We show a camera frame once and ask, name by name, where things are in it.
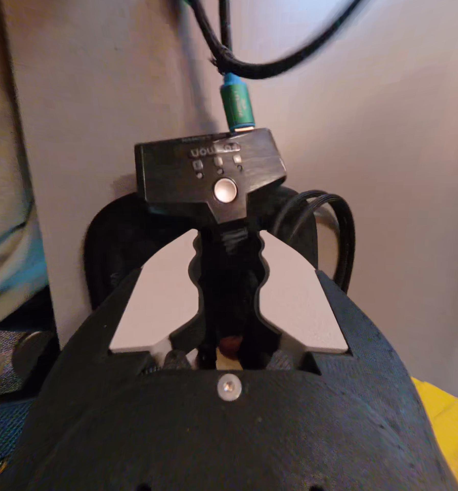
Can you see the person's right hand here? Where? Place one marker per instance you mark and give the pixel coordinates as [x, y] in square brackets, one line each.
[229, 345]

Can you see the yellow plastic bin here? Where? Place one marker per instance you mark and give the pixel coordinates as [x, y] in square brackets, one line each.
[451, 429]

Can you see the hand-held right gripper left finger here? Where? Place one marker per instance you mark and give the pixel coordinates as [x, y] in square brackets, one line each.
[163, 303]

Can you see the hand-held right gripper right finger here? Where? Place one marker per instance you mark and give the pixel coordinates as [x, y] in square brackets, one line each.
[298, 307]

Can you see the black mesh cushion pad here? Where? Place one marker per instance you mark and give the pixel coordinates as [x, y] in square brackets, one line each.
[110, 245]

